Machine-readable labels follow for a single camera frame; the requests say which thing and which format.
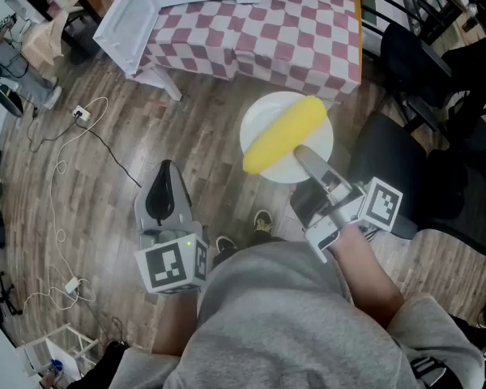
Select white wire rack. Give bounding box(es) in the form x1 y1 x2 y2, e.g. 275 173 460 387
15 323 100 382

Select yellow corn cob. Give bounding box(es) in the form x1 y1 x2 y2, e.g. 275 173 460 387
242 96 328 175

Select person's black shoe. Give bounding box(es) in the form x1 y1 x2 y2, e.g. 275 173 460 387
253 208 275 235
215 235 239 255

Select wooden table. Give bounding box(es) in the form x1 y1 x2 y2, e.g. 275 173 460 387
133 0 365 103

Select black office chair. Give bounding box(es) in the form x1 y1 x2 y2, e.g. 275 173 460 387
347 110 486 258

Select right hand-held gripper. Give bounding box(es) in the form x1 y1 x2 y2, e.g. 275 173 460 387
289 143 404 263

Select green black bag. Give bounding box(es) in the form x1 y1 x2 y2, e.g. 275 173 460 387
0 82 24 118

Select person's right forearm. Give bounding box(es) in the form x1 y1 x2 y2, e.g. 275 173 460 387
327 224 406 331

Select black cable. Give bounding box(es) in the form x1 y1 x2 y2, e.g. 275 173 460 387
26 110 143 189

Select white charger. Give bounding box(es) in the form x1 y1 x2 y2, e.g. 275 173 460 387
64 276 83 296

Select white round plate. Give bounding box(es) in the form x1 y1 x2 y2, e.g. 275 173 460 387
239 91 335 184

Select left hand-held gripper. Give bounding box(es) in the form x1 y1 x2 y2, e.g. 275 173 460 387
134 159 210 295

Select white cable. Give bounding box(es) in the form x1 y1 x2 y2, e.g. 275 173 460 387
22 96 110 312

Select person's left forearm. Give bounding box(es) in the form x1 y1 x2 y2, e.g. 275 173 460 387
151 285 203 356

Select white microwave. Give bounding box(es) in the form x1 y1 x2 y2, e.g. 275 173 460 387
92 0 264 76

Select black backpack strap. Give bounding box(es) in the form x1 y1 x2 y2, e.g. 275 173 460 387
408 356 447 389

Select person's grey sweatshirt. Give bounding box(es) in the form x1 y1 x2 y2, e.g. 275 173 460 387
109 239 486 389

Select person's black trousers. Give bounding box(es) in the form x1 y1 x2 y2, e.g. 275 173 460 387
212 233 285 267

